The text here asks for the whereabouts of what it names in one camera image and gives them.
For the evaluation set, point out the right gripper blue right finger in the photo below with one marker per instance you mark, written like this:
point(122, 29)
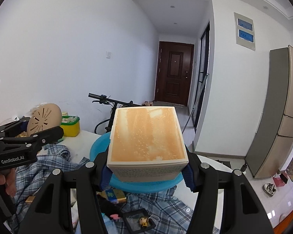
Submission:
point(242, 209)

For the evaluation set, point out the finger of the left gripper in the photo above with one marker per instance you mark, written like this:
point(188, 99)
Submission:
point(14, 128)
point(48, 136)

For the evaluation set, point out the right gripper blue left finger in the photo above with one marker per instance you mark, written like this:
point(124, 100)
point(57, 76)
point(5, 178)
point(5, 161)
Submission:
point(50, 211)

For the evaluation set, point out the round beige wooden disc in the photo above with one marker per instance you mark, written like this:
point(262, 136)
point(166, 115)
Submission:
point(46, 116)

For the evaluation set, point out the orange topped white box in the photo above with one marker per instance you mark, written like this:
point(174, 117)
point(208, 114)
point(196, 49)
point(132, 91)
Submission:
point(146, 144)

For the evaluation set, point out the black scrunchie pink bow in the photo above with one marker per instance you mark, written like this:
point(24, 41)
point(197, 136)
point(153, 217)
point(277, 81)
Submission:
point(109, 209)

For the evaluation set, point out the person left hand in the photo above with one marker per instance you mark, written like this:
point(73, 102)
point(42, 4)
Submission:
point(9, 181)

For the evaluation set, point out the yellow green-rimmed container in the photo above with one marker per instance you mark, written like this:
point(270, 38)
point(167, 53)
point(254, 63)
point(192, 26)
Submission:
point(70, 126)

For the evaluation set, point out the white pump lotion bottle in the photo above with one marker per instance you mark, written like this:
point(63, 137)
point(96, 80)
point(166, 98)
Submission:
point(244, 168)

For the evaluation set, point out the blue plastic basin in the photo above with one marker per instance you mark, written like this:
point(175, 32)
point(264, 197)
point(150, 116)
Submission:
point(101, 144)

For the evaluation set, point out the gold blue box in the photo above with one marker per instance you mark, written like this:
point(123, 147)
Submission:
point(113, 195)

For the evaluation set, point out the blue plaid shirt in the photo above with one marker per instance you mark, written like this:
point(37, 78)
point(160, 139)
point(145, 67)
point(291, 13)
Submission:
point(170, 214)

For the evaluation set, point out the black bicycle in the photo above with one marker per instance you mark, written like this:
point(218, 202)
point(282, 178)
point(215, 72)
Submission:
point(104, 100)

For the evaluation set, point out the grey beige refrigerator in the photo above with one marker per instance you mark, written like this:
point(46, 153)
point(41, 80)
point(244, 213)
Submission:
point(273, 139)

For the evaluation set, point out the dark brown door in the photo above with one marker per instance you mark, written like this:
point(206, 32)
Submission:
point(174, 71)

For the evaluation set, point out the black frame with doll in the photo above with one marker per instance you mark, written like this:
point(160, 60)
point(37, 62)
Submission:
point(138, 221)

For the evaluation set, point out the wall electrical panel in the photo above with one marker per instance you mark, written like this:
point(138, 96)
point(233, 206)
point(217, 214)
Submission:
point(245, 34)

